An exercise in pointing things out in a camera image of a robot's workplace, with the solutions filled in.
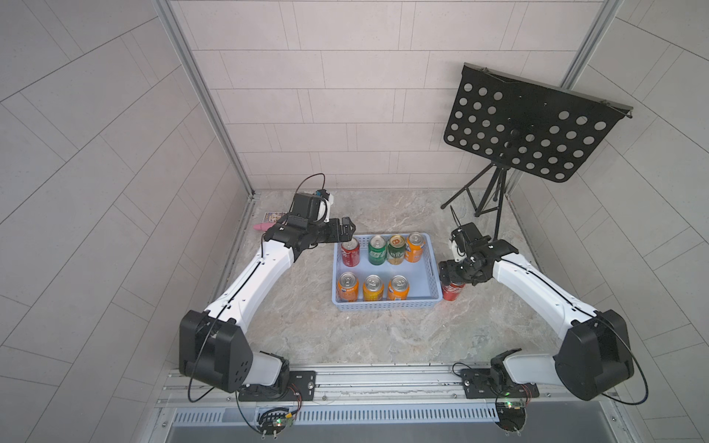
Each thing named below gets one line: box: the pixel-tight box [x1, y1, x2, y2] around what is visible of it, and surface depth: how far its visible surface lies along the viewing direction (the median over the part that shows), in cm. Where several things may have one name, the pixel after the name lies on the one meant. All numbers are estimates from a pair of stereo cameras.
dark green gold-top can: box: [387, 234, 407, 266], surface depth 91 cm
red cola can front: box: [441, 282, 466, 301], surface depth 83 cm
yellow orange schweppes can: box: [362, 274, 385, 302], surface depth 81 cm
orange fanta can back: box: [404, 231, 425, 264], surface depth 91 cm
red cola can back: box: [341, 238, 361, 268], surface depth 90 cm
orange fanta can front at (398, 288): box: [386, 274, 410, 301], surface depth 81 cm
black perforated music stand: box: [440, 62, 634, 240], surface depth 77 cm
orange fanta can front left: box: [336, 271, 360, 303], surface depth 82 cm
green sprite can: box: [368, 234, 387, 267], surface depth 91 cm
